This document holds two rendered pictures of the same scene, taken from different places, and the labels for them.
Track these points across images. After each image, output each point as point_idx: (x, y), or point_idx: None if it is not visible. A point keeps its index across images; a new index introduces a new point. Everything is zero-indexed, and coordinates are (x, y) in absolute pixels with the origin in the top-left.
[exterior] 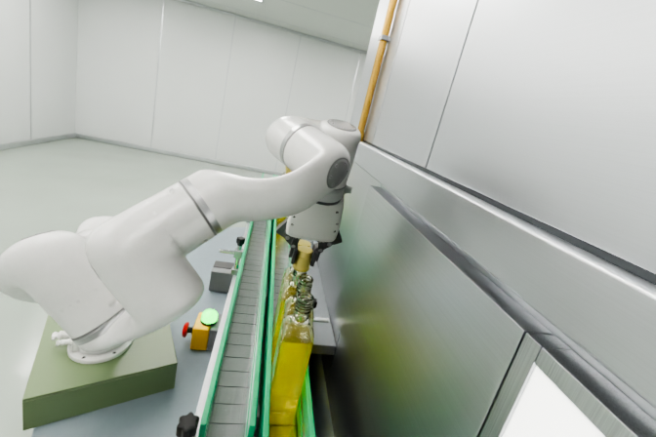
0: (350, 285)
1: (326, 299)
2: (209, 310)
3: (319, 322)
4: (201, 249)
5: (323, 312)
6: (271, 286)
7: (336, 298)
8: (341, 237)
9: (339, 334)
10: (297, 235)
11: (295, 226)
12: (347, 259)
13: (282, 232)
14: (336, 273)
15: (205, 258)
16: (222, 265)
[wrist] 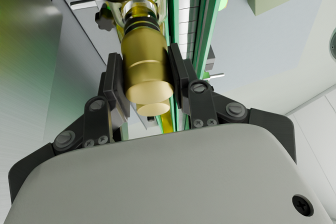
0: (10, 48)
1: (99, 56)
2: (220, 7)
3: None
4: (216, 78)
5: (95, 37)
6: (167, 44)
7: (80, 52)
8: (15, 189)
9: None
10: (222, 138)
11: (276, 197)
12: (75, 105)
13: (264, 124)
14: (93, 85)
15: (213, 72)
16: (206, 66)
